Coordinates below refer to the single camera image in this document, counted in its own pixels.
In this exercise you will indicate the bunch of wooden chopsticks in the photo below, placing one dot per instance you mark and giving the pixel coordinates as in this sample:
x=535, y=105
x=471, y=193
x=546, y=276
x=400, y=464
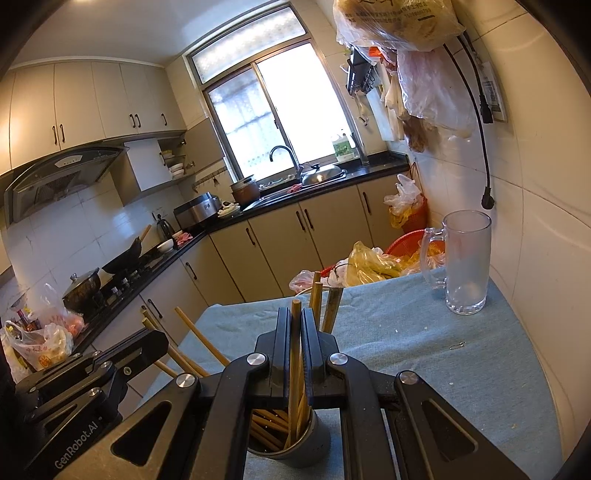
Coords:
x=316, y=300

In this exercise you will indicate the white wall meter box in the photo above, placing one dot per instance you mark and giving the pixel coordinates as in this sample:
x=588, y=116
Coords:
x=496, y=92

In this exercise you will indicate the clear pinkish hanging bag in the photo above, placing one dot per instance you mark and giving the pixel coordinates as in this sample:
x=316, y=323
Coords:
x=429, y=92

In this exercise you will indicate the steel kettle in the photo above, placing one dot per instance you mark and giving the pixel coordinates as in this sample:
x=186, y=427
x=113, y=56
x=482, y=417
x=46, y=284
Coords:
x=164, y=228

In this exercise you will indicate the clear glass mug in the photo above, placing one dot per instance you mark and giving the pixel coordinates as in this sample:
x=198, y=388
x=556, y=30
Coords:
x=466, y=258

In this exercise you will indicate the beige upper kitchen cabinets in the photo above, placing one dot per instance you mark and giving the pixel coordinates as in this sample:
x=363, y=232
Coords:
x=78, y=101

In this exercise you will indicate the stack of white bowls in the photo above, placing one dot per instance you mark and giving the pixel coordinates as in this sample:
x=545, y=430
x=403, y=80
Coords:
x=177, y=171

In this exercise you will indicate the plate of meat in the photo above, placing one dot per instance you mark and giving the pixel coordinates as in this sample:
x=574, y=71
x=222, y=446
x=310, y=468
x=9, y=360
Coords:
x=182, y=237

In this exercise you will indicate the black wok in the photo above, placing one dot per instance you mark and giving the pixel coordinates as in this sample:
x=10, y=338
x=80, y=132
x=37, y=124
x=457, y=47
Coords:
x=122, y=261

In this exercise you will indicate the orange printed plastic bag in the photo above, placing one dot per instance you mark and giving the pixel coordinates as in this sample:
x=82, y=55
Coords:
x=41, y=346

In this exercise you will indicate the grey range hood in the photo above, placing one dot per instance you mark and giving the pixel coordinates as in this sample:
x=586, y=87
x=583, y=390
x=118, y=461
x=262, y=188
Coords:
x=55, y=177

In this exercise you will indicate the clear red plastic bag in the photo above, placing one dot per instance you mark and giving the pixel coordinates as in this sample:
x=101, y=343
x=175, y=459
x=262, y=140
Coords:
x=69, y=323

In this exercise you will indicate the kitchen window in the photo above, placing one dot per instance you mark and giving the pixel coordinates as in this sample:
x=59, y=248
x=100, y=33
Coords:
x=286, y=101

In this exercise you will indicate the orange trash bin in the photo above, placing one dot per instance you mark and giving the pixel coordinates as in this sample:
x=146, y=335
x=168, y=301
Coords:
x=415, y=217

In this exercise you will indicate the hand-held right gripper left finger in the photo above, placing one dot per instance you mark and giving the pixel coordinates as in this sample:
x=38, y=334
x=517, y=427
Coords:
x=284, y=360

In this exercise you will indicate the green label detergent bottle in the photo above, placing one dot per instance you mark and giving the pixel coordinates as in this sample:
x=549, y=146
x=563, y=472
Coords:
x=344, y=150

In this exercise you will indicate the beige lower kitchen cabinets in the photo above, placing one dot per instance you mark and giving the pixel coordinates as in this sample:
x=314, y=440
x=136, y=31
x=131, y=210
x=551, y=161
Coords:
x=272, y=249

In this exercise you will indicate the steel rice cooker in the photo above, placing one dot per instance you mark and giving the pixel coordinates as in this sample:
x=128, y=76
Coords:
x=198, y=212

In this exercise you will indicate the steel kitchen sink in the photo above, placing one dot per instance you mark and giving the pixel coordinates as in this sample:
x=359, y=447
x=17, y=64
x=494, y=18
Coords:
x=272, y=196

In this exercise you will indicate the steel pot lid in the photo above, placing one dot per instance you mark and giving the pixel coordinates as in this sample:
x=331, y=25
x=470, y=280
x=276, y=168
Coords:
x=323, y=176

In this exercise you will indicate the bag of brown food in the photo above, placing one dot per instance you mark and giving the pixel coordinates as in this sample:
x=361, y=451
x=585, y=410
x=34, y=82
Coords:
x=418, y=134

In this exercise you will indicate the dark sauce bottle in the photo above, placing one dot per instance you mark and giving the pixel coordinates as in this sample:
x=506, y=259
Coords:
x=25, y=323

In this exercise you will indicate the black gas stove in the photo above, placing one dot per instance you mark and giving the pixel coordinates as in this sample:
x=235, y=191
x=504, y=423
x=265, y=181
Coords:
x=124, y=281

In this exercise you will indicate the single wooden chopstick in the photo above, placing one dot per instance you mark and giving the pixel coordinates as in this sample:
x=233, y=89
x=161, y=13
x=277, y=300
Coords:
x=295, y=350

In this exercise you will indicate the large hanging plastic bag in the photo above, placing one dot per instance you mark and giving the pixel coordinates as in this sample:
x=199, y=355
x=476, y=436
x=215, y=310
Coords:
x=397, y=23

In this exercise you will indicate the white plates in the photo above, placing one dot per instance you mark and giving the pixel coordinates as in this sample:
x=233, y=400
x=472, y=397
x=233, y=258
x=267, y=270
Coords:
x=229, y=211

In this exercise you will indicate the white plastic bag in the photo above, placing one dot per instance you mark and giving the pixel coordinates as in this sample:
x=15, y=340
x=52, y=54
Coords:
x=404, y=194

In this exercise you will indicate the white hanging board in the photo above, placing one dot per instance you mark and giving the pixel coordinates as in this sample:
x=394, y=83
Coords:
x=392, y=120

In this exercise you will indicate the black lidded pot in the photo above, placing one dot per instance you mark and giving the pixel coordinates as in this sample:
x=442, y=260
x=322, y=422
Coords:
x=81, y=293

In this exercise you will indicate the dark grey utensil holder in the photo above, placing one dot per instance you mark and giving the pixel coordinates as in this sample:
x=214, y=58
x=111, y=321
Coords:
x=316, y=443

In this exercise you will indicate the curved sink faucet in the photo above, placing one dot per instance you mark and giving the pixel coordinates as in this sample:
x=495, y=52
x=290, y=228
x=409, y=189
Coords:
x=294, y=159

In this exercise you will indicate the yellow plastic bag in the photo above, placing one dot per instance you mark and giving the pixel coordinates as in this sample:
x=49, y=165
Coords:
x=369, y=267

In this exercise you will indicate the brown cooking pot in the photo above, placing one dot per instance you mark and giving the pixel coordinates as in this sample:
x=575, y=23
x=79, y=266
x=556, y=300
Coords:
x=244, y=194

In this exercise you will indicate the black kitchen countertop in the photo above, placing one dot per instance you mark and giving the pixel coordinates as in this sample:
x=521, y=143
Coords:
x=369, y=168

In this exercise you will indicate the red plastic basket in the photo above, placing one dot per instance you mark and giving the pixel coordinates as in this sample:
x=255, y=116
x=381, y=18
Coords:
x=406, y=244

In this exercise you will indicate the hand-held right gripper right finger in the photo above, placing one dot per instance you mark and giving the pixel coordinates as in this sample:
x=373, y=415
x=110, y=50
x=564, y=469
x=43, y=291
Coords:
x=308, y=360

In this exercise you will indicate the pink plastic bag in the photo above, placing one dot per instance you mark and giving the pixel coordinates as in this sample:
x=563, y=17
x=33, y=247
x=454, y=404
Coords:
x=302, y=280

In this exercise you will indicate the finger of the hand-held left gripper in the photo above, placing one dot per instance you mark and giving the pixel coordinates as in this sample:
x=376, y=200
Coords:
x=147, y=346

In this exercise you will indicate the black wall knife rack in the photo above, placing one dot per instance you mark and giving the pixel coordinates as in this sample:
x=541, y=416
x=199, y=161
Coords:
x=358, y=74

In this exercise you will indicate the light blue towel cloth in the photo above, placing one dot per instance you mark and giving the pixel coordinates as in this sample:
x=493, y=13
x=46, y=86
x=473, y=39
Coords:
x=415, y=369

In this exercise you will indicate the beige kitchen cabinets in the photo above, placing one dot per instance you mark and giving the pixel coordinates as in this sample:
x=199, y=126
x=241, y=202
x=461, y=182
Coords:
x=272, y=249
x=78, y=101

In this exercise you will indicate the small metal clip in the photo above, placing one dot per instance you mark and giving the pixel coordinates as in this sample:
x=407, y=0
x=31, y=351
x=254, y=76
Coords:
x=457, y=345

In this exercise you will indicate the small white bowl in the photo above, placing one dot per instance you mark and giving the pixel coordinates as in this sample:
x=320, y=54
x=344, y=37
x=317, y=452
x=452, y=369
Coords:
x=165, y=247

